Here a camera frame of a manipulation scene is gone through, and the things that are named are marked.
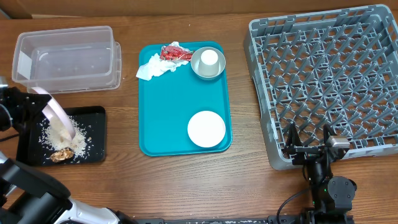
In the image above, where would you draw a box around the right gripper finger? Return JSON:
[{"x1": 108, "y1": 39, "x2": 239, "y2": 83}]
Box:
[
  {"x1": 285, "y1": 122, "x2": 302, "y2": 147},
  {"x1": 323, "y1": 124, "x2": 336, "y2": 147}
]

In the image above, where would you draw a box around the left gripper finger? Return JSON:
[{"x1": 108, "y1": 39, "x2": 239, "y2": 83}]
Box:
[
  {"x1": 26, "y1": 93, "x2": 52, "y2": 113},
  {"x1": 20, "y1": 114, "x2": 44, "y2": 134}
]

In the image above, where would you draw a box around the large white plate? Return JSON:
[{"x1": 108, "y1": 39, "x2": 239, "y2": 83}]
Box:
[{"x1": 31, "y1": 87, "x2": 76, "y2": 141}]

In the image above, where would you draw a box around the pile of white rice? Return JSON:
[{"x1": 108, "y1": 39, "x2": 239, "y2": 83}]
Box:
[{"x1": 38, "y1": 116, "x2": 92, "y2": 163}]

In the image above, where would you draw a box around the brown walnut food scrap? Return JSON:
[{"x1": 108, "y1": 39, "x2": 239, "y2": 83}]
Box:
[{"x1": 50, "y1": 147, "x2": 75, "y2": 163}]

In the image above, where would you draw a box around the small pink-white bowl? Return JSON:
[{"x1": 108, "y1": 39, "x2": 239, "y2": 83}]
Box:
[{"x1": 187, "y1": 111, "x2": 226, "y2": 148}]

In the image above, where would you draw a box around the white napkin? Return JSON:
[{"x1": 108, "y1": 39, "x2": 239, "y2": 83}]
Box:
[{"x1": 136, "y1": 42, "x2": 190, "y2": 81}]

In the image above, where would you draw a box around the red snack wrapper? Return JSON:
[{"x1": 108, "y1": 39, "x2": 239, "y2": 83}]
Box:
[{"x1": 160, "y1": 45, "x2": 194, "y2": 61}]

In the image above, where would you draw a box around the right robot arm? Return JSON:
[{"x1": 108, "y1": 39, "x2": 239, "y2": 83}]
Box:
[{"x1": 276, "y1": 123, "x2": 357, "y2": 224}]

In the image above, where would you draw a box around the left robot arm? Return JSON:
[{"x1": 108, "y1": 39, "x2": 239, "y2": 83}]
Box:
[{"x1": 1, "y1": 80, "x2": 136, "y2": 224}]

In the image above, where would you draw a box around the grey dishwasher rack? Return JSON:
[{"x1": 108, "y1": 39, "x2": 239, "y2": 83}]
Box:
[{"x1": 243, "y1": 4, "x2": 397, "y2": 170}]

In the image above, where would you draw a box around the black tray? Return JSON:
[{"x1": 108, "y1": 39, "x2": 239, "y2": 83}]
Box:
[{"x1": 16, "y1": 106, "x2": 106, "y2": 166}]

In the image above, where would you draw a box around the clear plastic bin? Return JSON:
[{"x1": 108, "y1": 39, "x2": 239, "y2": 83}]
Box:
[{"x1": 12, "y1": 26, "x2": 122, "y2": 94}]

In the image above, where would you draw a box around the white paper cup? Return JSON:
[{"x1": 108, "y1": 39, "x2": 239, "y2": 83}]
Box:
[{"x1": 198, "y1": 49, "x2": 219, "y2": 77}]

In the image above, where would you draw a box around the grey-green bowl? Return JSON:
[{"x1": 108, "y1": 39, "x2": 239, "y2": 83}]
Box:
[{"x1": 191, "y1": 47, "x2": 226, "y2": 80}]

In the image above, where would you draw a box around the teal serving tray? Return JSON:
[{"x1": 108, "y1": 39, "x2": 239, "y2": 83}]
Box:
[{"x1": 138, "y1": 40, "x2": 234, "y2": 157}]

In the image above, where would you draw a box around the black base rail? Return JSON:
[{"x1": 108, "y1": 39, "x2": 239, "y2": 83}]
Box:
[{"x1": 133, "y1": 214, "x2": 355, "y2": 224}]

